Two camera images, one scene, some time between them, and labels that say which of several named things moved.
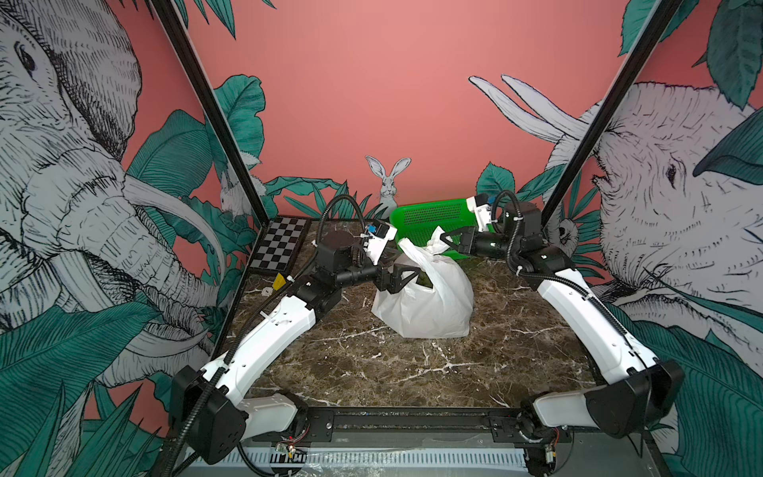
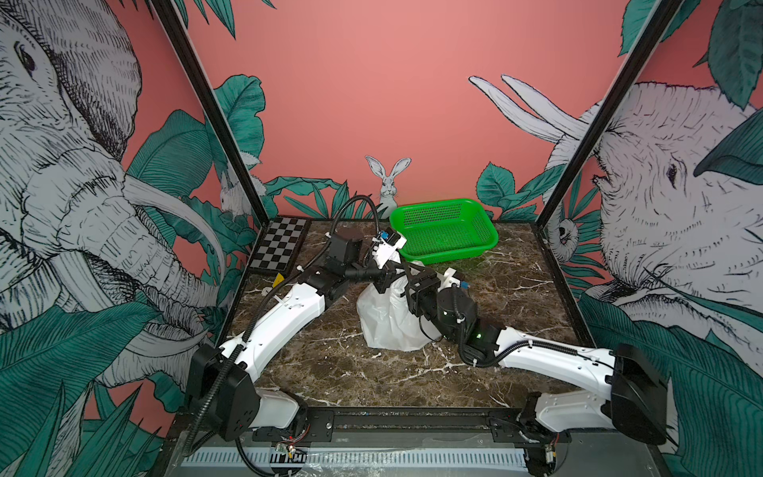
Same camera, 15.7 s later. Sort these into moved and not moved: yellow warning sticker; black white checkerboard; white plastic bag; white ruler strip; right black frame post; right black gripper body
Moved: white plastic bag; right black gripper body
Not moved: right black frame post; yellow warning sticker; black white checkerboard; white ruler strip
